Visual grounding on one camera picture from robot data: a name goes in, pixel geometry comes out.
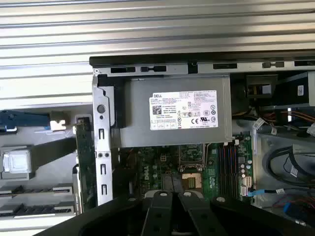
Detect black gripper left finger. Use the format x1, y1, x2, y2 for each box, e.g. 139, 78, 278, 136
36, 173, 174, 236

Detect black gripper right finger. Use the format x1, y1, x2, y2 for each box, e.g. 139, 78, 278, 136
173, 173, 315, 236

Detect black RAM slot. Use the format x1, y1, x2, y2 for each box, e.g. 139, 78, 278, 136
223, 142, 229, 197
232, 140, 240, 197
218, 145, 224, 197
228, 145, 234, 197

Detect CPU socket with gold pins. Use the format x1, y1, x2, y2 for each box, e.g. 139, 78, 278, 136
181, 172, 203, 190

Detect green Dell motherboard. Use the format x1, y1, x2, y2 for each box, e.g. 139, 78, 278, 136
118, 132, 254, 207

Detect black open PC case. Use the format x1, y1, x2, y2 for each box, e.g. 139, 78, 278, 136
89, 56, 315, 236

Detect grey Dell power supply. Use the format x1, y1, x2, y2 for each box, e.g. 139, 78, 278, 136
118, 75, 233, 148

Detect grey plastic parts rack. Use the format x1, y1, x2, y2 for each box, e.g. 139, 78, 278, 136
0, 103, 94, 222

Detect silver topped CPU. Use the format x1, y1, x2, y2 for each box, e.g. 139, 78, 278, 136
2, 151, 32, 173

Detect metal socket cover frame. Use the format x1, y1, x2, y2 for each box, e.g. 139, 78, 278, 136
178, 144, 207, 173

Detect red black twisted wire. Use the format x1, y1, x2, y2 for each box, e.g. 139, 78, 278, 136
272, 195, 315, 214

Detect thick black data cables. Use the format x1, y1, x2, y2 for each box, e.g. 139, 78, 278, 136
267, 142, 315, 187

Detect orange yellow power wires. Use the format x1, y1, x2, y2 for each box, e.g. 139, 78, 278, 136
278, 109, 315, 128

